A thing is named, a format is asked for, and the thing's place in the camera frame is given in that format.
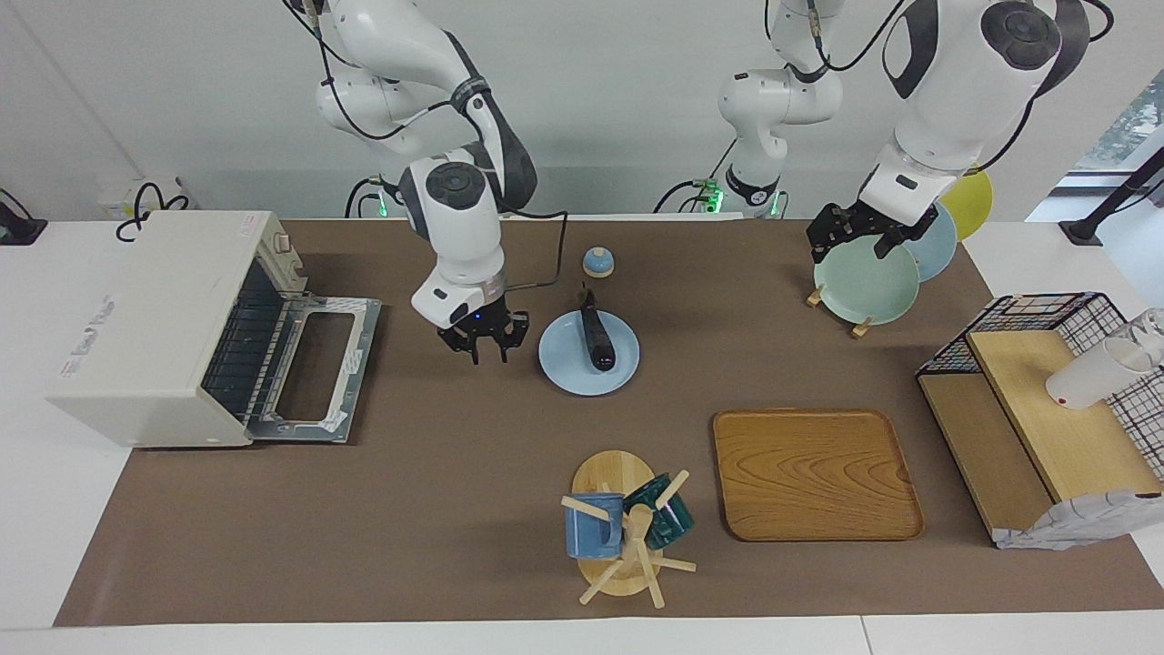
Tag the pale green plate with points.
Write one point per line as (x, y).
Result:
(864, 287)

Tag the light blue racked plate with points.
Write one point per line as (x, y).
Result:
(941, 250)

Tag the black desk mount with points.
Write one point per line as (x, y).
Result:
(18, 232)

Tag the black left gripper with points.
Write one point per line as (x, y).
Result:
(859, 223)

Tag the light blue round plate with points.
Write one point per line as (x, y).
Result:
(564, 359)

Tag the brown table mat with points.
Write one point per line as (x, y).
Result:
(455, 500)

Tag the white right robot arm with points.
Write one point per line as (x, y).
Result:
(455, 227)

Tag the wooden serving tray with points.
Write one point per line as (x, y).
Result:
(818, 473)

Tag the cream toaster oven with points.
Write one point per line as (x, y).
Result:
(136, 318)

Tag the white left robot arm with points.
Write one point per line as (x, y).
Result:
(955, 109)

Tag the white cup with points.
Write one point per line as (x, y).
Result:
(1091, 377)

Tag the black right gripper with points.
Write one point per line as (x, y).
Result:
(486, 327)

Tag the glass oven door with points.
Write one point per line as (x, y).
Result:
(300, 432)

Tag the blue mug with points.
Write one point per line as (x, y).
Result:
(591, 532)

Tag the wooden shelf unit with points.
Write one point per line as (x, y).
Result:
(1073, 437)

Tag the black camera stand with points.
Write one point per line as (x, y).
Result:
(1082, 232)

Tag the dark purple eggplant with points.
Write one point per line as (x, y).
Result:
(598, 337)

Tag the dark green mug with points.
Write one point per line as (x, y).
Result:
(668, 523)

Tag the clear glass cup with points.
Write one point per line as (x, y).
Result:
(1153, 326)

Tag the wooden dish rack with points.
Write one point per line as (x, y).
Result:
(862, 327)

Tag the wooden mug tree stand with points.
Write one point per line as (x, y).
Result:
(609, 473)

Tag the yellow plate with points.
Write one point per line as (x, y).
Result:
(973, 205)

